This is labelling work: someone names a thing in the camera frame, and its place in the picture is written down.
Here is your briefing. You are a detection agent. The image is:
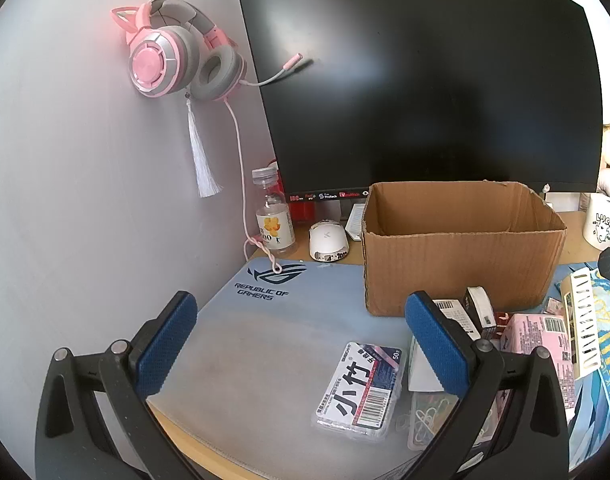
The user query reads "white slatted holder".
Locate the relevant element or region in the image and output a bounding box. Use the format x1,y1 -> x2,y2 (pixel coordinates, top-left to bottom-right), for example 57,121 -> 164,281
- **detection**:
560,267 -> 608,381

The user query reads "white computer mouse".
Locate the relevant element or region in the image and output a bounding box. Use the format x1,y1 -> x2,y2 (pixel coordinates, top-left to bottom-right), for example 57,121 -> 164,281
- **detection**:
308,220 -> 351,263

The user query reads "pink printed box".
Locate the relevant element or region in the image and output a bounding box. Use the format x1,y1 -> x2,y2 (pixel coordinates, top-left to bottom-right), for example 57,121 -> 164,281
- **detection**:
500,313 -> 576,426

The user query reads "white monitor stand base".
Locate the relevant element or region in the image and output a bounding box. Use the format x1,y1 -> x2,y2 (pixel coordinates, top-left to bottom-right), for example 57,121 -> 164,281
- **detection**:
345,203 -> 368,242

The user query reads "cardboard box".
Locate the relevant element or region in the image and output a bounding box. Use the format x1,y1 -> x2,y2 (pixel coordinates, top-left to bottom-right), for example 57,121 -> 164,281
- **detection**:
361,181 -> 568,317

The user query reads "black computer monitor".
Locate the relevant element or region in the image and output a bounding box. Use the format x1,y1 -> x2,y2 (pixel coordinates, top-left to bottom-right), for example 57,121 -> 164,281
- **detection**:
236,0 -> 604,201

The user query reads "clear paper clip box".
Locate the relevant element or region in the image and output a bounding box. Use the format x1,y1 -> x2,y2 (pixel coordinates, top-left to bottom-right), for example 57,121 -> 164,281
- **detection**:
407,390 -> 496,453

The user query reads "white tassel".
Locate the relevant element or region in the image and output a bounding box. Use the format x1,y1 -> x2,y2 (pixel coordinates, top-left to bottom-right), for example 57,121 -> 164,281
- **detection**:
185,97 -> 223,198

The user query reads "clear bottle with yellow label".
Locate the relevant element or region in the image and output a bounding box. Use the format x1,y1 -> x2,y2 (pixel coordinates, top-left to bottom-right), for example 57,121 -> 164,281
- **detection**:
251,167 -> 297,255

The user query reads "white printed mug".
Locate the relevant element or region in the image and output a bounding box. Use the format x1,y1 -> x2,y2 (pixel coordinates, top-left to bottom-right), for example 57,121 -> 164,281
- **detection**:
582,192 -> 610,251

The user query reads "small black and white box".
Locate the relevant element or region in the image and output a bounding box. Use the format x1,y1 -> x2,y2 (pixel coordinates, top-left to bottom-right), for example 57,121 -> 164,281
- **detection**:
465,286 -> 498,341

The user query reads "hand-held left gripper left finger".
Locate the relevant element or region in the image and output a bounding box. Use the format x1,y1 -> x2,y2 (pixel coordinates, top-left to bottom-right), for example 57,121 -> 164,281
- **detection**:
35,290 -> 206,480

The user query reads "cotton swab box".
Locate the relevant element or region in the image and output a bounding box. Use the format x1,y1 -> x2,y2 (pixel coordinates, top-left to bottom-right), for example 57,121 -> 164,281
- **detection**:
311,342 -> 403,442

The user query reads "pink headset cable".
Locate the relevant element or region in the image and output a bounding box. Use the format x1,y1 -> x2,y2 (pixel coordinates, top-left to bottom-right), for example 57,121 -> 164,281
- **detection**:
224,100 -> 286,273

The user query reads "grey-blue desk mat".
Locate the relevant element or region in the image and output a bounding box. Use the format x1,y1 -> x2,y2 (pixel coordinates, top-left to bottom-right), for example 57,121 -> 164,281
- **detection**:
145,256 -> 436,476

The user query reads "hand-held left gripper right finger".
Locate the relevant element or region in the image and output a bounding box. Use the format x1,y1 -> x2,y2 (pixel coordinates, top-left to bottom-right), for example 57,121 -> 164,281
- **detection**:
404,290 -> 571,480

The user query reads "pink cat-ear headset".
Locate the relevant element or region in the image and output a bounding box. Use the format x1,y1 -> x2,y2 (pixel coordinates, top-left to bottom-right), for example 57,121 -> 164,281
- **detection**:
111,0 -> 316,102

